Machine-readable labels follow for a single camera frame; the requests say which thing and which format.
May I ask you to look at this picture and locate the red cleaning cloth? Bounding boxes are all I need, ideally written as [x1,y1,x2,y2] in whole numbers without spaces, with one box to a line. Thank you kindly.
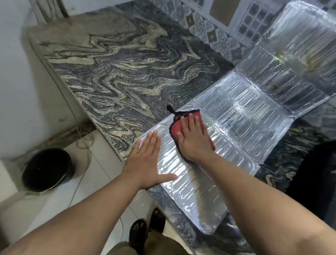
[167,105,216,163]

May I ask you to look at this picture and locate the person's right forearm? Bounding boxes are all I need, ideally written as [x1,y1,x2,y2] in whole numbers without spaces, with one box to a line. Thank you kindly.
[202,155,336,255]

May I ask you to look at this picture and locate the person's left hand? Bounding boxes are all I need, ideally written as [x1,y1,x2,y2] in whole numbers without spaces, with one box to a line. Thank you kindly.
[122,131,178,190]

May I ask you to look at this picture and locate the person's right hand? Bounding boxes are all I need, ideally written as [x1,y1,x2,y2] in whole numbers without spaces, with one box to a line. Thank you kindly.
[176,113,216,163]

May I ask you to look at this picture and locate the black gas stove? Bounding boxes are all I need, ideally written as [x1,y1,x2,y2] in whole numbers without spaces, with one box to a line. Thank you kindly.
[285,140,336,226]

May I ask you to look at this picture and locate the leaning patterned board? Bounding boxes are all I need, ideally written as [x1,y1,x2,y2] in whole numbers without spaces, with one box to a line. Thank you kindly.
[29,0,70,24]

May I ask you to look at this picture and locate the person's olive shorts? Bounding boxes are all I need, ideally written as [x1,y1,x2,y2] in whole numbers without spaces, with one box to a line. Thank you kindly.
[106,231,188,255]

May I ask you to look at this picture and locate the person's left forearm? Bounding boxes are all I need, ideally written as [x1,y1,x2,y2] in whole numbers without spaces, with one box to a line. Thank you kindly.
[0,181,147,255]

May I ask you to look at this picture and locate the person's left black sandal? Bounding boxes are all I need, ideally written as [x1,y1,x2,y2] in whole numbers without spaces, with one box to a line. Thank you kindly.
[128,219,147,255]

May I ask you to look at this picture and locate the black bucket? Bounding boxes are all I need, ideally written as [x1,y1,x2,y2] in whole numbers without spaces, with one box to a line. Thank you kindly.
[21,147,75,194]

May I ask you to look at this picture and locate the aluminium foil splash guard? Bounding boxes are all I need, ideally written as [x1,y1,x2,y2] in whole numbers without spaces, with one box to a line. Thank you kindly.
[132,0,336,235]

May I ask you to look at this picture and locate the person's right black sandal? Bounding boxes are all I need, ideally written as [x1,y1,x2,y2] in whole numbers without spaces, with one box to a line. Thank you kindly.
[148,207,166,233]

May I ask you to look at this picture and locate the thin cord on floor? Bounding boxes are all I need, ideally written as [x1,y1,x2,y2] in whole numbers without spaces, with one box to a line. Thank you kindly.
[67,126,96,209]

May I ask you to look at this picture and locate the person's black sandal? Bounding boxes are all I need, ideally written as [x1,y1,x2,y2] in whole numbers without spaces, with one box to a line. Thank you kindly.
[148,207,166,233]
[128,219,147,255]

